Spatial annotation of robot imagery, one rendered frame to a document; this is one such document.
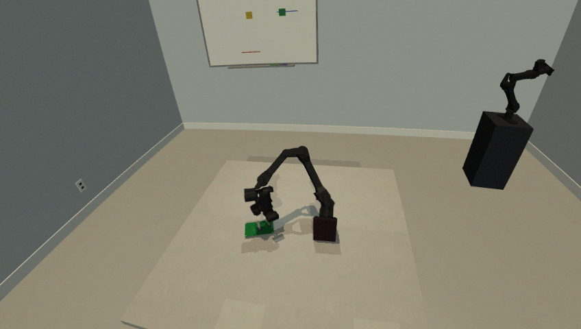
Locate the green circuit board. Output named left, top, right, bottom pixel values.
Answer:
left=245, top=220, right=273, bottom=238

